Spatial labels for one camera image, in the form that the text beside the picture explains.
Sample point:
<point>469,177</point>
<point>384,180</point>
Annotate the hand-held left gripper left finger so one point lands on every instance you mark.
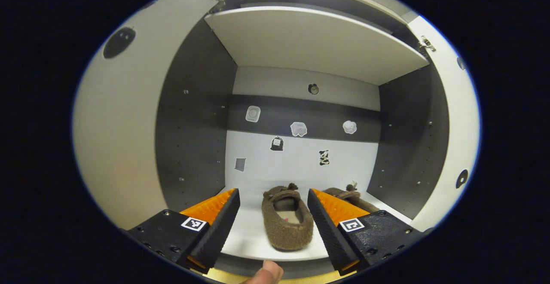
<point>221,228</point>

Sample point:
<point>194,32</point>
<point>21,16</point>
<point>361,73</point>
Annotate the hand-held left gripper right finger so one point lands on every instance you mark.
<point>326,232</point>

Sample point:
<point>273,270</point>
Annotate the brown fuzzy shoe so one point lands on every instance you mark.
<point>356,198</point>
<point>283,232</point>

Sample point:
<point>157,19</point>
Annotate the white cabinet door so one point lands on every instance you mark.
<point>120,125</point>
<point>464,125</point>

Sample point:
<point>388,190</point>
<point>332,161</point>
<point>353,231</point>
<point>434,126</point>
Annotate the white shoe cabinet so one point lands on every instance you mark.
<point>300,43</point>

